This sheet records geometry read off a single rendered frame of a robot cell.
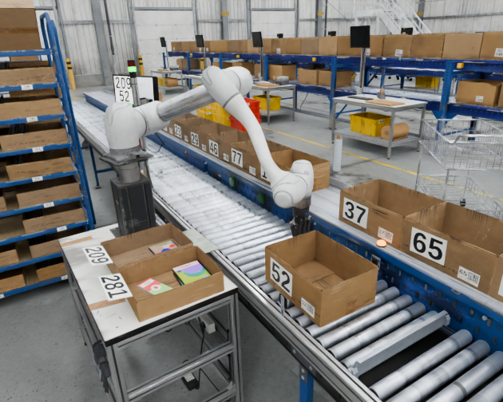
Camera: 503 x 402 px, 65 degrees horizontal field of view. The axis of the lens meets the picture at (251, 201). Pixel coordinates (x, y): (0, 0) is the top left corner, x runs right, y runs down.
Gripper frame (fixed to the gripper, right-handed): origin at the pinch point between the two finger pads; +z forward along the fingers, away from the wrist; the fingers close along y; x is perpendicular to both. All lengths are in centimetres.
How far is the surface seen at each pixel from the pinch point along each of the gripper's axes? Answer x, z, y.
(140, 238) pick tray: -59, 5, 60
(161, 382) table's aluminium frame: 2, 43, 75
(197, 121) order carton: -240, -15, -55
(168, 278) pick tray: -22, 10, 59
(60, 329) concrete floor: -119, 86, 108
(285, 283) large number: 18.1, 3.3, 21.8
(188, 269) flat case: -19, 6, 50
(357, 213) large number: 7.2, -11.5, -28.8
